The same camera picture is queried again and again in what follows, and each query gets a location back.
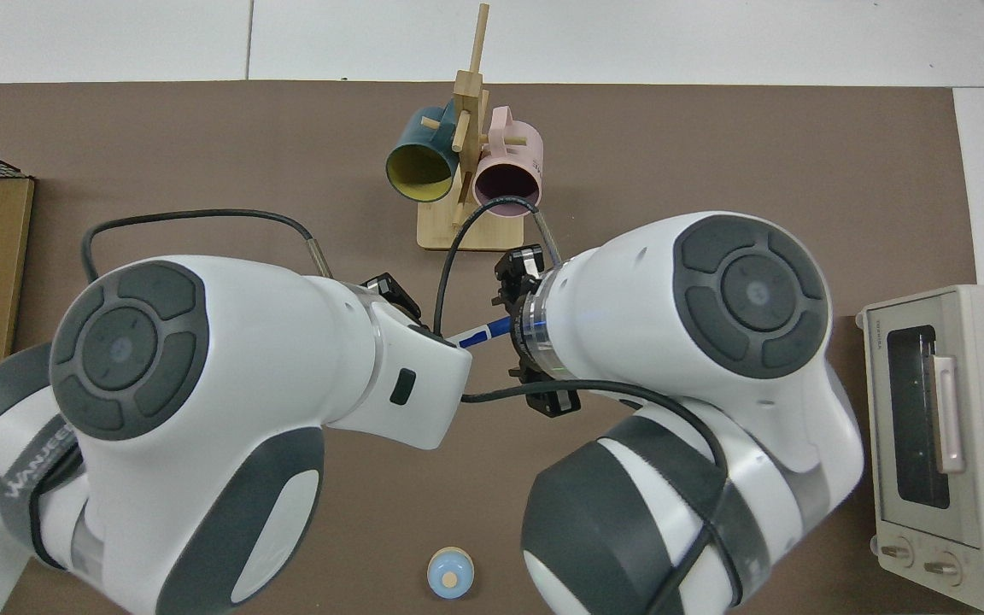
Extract blue and white marker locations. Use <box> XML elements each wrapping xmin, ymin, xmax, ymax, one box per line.
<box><xmin>449</xmin><ymin>316</ymin><xmax>514</xmax><ymax>349</ymax></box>

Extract wooden cup stand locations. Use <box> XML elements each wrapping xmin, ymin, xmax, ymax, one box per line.
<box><xmin>417</xmin><ymin>3</ymin><xmax>525</xmax><ymax>252</ymax></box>

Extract pink cup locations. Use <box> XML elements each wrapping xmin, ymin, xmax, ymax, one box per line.
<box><xmin>472</xmin><ymin>106</ymin><xmax>544</xmax><ymax>218</ymax></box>

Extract dark blue cup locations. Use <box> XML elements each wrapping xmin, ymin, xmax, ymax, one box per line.
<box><xmin>385</xmin><ymin>106</ymin><xmax>461</xmax><ymax>203</ymax></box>

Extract brown table cloth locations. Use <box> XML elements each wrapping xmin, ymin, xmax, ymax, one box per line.
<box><xmin>0</xmin><ymin>81</ymin><xmax>978</xmax><ymax>615</ymax></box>

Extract small blue round bell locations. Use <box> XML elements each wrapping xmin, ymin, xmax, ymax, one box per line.
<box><xmin>427</xmin><ymin>547</ymin><xmax>475</xmax><ymax>600</ymax></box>

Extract pale toaster oven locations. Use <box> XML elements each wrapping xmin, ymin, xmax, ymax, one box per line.
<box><xmin>856</xmin><ymin>284</ymin><xmax>984</xmax><ymax>613</ymax></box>

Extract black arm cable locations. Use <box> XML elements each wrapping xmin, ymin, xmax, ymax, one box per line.
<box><xmin>432</xmin><ymin>196</ymin><xmax>728</xmax><ymax>615</ymax></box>
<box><xmin>0</xmin><ymin>209</ymin><xmax>335</xmax><ymax>505</ymax></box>

